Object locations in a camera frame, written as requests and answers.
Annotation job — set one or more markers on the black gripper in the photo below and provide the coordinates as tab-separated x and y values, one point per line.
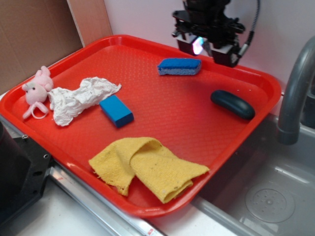
206	19

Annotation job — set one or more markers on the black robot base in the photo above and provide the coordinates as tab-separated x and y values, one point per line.
24	168

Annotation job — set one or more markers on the blue kitchen sponge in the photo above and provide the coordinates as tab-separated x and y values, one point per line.
179	66

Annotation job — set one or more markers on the dark teal oval case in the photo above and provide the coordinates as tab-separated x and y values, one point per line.
233	103

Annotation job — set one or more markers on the red plastic tray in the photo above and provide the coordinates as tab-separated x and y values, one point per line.
176	110

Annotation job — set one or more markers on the grey faucet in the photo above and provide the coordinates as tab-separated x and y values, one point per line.
298	105

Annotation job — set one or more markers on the blue rectangular block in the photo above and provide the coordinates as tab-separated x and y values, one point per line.
116	111

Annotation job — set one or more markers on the yellow cloth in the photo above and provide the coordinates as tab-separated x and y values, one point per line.
162	172

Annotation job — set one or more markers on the grey sink basin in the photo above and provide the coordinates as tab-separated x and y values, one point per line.
265	188

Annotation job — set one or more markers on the crumpled white paper towel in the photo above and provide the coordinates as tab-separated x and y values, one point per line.
67	104

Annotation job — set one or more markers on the brown cardboard panel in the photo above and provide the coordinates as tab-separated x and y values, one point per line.
33	33

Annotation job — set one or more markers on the pink plush toy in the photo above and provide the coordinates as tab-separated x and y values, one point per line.
36	93

